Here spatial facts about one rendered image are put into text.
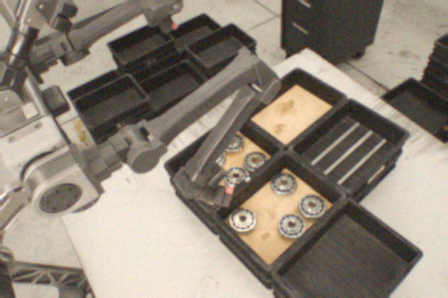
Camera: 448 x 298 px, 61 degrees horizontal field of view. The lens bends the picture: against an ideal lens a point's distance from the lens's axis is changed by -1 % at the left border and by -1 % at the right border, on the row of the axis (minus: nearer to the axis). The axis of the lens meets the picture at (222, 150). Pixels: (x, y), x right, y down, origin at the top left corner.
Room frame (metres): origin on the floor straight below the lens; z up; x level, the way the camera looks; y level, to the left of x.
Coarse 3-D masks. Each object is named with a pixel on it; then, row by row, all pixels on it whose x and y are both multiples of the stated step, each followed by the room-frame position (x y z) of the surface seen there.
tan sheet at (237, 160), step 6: (246, 138) 1.07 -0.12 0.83; (246, 144) 1.04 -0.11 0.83; (252, 144) 1.04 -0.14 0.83; (246, 150) 1.01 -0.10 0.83; (252, 150) 1.00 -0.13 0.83; (258, 150) 1.00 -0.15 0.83; (228, 156) 0.99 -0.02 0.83; (234, 156) 0.99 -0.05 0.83; (240, 156) 0.98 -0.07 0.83; (228, 162) 0.96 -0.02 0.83; (234, 162) 0.96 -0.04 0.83; (240, 162) 0.95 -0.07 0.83; (222, 180) 0.88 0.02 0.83
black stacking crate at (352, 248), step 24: (336, 216) 0.60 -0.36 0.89; (360, 216) 0.59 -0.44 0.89; (312, 240) 0.53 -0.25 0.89; (336, 240) 0.54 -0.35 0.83; (360, 240) 0.52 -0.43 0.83; (384, 240) 0.50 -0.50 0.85; (288, 264) 0.46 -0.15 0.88; (312, 264) 0.47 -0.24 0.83; (336, 264) 0.46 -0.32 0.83; (360, 264) 0.44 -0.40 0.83; (384, 264) 0.43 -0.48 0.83; (408, 264) 0.41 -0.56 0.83; (312, 288) 0.39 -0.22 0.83; (336, 288) 0.38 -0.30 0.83; (360, 288) 0.36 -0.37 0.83; (384, 288) 0.35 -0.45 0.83
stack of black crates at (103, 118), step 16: (128, 80) 1.94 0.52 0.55; (96, 96) 1.84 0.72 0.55; (112, 96) 1.88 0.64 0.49; (128, 96) 1.86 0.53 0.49; (144, 96) 1.74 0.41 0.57; (80, 112) 1.68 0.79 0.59; (96, 112) 1.77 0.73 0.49; (112, 112) 1.74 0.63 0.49; (128, 112) 1.63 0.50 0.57; (144, 112) 1.68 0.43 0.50; (96, 128) 1.54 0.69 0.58; (112, 128) 1.59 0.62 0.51; (96, 144) 1.60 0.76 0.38
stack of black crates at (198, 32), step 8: (200, 16) 2.64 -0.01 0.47; (208, 16) 2.61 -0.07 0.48; (184, 24) 2.58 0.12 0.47; (192, 24) 2.61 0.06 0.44; (200, 24) 2.64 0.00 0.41; (208, 24) 2.61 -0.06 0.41; (216, 24) 2.50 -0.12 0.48; (176, 32) 2.54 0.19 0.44; (184, 32) 2.57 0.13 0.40; (192, 32) 2.59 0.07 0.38; (200, 32) 2.57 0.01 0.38; (208, 32) 2.56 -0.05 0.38; (176, 40) 2.52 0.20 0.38; (184, 40) 2.51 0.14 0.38; (192, 40) 2.49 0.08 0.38; (176, 48) 2.28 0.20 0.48; (184, 48) 2.26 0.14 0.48; (184, 56) 2.25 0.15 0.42
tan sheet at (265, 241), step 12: (300, 180) 0.81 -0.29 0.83; (264, 192) 0.79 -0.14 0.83; (300, 192) 0.76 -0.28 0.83; (312, 192) 0.75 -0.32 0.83; (252, 204) 0.74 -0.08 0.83; (264, 204) 0.73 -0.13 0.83; (276, 204) 0.72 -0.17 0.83; (288, 204) 0.71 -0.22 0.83; (228, 216) 0.71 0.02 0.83; (264, 216) 0.68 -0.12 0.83; (276, 216) 0.67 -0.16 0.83; (264, 228) 0.63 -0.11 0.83; (276, 228) 0.62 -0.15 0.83; (252, 240) 0.59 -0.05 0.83; (264, 240) 0.59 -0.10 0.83; (276, 240) 0.58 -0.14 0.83; (264, 252) 0.54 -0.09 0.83; (276, 252) 0.53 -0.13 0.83
